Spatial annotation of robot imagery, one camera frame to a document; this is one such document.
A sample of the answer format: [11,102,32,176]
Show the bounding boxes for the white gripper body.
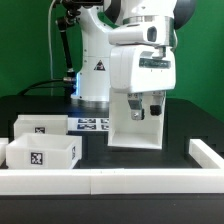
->
[109,45,176,93]

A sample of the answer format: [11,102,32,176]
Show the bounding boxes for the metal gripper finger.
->
[150,91,165,116]
[127,93,144,120]

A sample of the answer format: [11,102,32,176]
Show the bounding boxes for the white rear drawer tray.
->
[14,115,68,138]

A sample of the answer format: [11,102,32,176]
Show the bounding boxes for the white cable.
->
[47,0,58,97]

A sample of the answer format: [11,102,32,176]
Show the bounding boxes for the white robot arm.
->
[75,0,196,107]

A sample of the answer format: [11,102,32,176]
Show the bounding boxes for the white drawer tray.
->
[14,115,68,138]
[6,133,82,169]

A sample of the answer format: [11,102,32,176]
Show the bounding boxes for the white drawer cabinet box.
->
[108,90,165,150]

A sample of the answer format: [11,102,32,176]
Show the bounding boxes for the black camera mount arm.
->
[56,0,104,97]

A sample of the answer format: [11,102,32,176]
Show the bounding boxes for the black cable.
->
[18,78,73,97]

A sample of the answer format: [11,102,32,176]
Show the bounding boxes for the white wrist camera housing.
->
[108,23,166,46]

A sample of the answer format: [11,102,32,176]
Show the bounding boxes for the white front drawer tray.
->
[6,133,82,169]

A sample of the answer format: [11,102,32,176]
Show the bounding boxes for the white fence front left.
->
[0,170,91,196]

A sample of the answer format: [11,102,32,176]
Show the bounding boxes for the white fence front right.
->
[91,169,224,194]

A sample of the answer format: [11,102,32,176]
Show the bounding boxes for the paper sheet with markers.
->
[68,118,109,131]

